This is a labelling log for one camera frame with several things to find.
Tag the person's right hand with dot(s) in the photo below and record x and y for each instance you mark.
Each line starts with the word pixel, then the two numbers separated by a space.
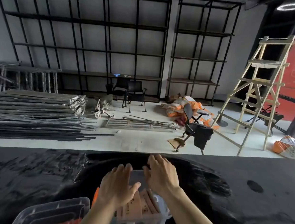
pixel 161 175

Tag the person's left hand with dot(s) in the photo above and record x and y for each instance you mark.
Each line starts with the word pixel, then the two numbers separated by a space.
pixel 116 187

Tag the brown cardboard packet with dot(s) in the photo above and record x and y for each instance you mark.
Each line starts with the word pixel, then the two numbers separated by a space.
pixel 132 209

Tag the clear plastic storage box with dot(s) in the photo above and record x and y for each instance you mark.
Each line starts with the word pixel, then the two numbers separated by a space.
pixel 160 218

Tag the black metal shelving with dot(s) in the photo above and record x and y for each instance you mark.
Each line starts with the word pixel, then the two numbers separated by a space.
pixel 93 22

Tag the person's right forearm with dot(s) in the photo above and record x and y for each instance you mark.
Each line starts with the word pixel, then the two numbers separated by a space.
pixel 192 218

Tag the brown cardboard box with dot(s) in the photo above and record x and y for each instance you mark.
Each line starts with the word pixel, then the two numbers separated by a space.
pixel 174 98

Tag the flat brown cardboard piece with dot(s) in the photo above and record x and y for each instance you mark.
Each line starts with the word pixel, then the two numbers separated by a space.
pixel 175 142

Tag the black garment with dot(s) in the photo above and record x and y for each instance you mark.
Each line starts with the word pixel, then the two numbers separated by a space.
pixel 202 136

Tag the black office swivel chair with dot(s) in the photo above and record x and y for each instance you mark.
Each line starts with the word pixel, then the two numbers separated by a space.
pixel 188 111

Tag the pile of orange sacks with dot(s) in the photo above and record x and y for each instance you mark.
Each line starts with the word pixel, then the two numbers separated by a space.
pixel 178 105

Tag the scaffold caster wheels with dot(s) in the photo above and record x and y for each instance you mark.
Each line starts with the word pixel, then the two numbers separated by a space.
pixel 97 113

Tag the grey dusty bag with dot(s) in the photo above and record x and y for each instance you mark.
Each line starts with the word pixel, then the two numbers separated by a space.
pixel 106 99

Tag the pile of black metal rods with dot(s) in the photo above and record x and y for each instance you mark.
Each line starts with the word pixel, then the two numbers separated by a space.
pixel 34 129

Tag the small white object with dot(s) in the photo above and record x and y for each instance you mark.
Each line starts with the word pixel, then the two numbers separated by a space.
pixel 127 76

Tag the small blue object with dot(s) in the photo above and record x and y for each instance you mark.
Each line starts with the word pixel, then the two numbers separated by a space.
pixel 117 75

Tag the stack of grey metal planks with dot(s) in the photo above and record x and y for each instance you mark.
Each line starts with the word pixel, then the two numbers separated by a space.
pixel 36 102

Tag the black folding stand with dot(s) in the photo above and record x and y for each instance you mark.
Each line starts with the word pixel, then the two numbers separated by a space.
pixel 272 118

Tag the single orange white sack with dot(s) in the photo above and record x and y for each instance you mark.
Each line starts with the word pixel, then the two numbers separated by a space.
pixel 289 148

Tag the grey scaffold frames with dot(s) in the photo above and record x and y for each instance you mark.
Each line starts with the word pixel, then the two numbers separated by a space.
pixel 26 68

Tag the wooden step ladder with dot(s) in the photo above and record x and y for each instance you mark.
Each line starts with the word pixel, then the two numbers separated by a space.
pixel 266 63

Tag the flat metal grid frame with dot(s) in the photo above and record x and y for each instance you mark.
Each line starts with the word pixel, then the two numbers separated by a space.
pixel 136 125

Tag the round pedestal table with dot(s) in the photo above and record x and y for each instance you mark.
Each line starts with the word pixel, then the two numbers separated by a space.
pixel 221 123

